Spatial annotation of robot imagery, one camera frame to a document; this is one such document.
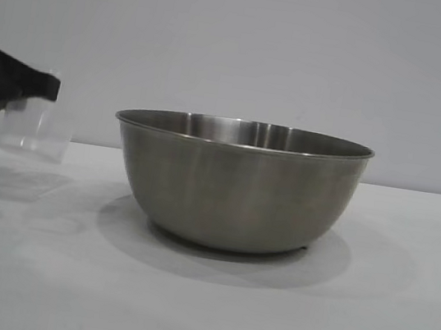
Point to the clear plastic measuring cup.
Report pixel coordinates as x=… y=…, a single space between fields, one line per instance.
x=43 y=130

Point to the large stainless steel bowl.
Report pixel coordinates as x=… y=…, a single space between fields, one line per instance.
x=237 y=188

